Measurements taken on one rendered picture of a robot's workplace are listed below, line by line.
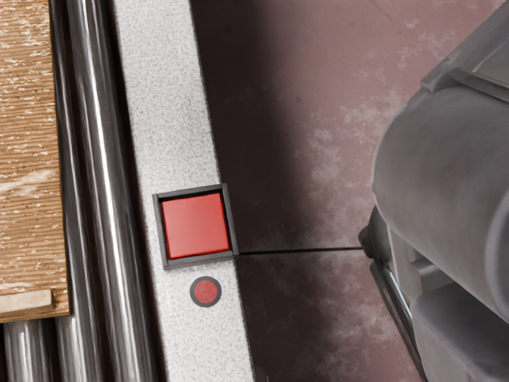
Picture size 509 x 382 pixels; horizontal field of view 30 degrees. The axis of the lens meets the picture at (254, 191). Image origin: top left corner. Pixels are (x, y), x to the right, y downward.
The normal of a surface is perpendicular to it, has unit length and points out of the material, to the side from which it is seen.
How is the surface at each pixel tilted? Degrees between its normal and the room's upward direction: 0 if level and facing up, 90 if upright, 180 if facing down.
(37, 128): 0
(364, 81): 0
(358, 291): 0
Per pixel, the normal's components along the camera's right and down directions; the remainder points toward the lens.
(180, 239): 0.04, -0.33
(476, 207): -0.91, -0.22
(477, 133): -0.59, -0.70
